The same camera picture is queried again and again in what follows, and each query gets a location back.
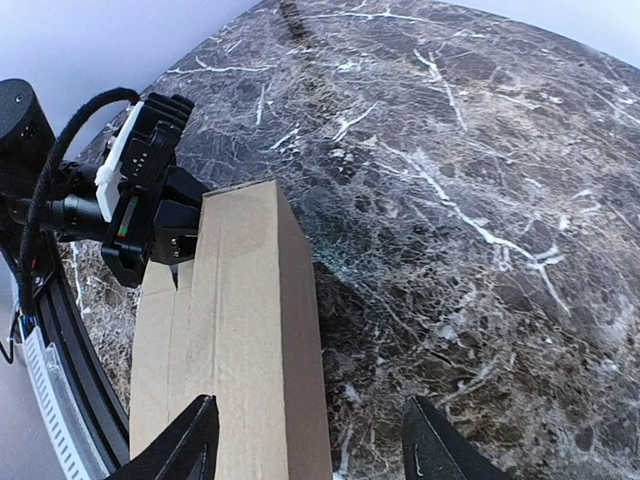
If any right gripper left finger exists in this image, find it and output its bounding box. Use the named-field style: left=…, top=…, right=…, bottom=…
left=108, top=395, right=219, bottom=480

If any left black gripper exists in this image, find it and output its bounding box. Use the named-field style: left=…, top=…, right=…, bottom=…
left=47, top=164, right=209, bottom=287

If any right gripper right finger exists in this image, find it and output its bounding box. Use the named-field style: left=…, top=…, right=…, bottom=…
left=402, top=396, right=510, bottom=480

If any brown cardboard paper box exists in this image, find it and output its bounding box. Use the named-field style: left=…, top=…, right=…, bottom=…
left=129, top=181, right=332, bottom=479

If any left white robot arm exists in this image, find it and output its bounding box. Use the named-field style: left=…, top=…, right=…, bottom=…
left=1, top=79, right=207, bottom=287

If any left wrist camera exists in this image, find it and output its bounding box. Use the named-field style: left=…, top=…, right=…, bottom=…
left=94, top=93, right=194, bottom=222

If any white slotted cable duct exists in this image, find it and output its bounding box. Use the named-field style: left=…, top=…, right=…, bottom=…
left=22, top=326, right=109, bottom=480

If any black front rail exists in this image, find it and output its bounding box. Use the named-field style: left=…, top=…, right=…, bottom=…
left=33, top=233, right=129, bottom=474

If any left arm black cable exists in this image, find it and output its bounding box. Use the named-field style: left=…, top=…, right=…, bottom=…
left=17, top=87, right=141, bottom=321

